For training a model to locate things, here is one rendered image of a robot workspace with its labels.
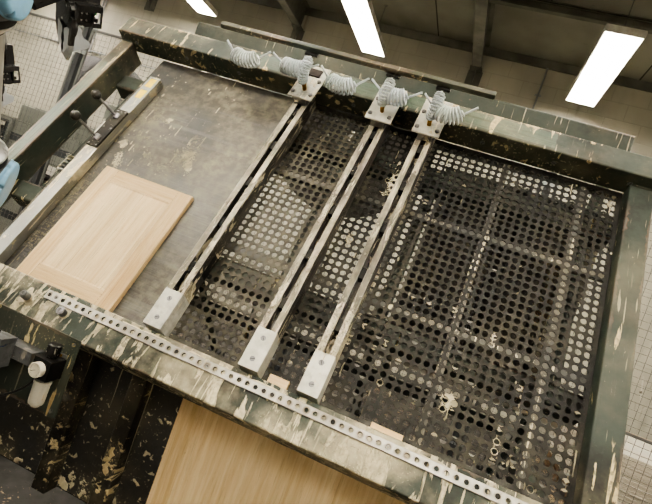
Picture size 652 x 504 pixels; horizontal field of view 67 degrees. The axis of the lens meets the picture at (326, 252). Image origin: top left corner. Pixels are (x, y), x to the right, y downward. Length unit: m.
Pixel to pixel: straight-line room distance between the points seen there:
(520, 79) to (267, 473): 5.90
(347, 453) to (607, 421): 0.68
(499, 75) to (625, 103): 1.46
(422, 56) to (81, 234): 5.71
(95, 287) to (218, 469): 0.69
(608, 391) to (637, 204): 0.68
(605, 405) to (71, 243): 1.68
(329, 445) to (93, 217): 1.11
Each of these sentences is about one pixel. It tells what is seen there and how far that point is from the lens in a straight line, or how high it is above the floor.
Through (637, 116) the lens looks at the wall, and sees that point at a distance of 6.88.
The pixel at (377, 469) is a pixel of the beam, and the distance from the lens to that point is 1.34.
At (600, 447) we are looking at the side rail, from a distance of 1.50.
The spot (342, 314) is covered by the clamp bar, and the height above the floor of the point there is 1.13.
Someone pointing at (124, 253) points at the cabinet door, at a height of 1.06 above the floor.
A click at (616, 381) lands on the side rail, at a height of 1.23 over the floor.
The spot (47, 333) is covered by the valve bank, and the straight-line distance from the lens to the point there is 1.67.
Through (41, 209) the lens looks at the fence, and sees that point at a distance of 1.96.
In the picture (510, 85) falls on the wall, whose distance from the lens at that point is 6.78.
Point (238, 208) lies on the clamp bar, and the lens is 1.66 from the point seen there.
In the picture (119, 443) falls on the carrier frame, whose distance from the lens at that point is 1.84.
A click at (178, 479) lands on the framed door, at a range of 1.81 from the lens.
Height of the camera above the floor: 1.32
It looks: 1 degrees down
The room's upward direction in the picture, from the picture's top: 20 degrees clockwise
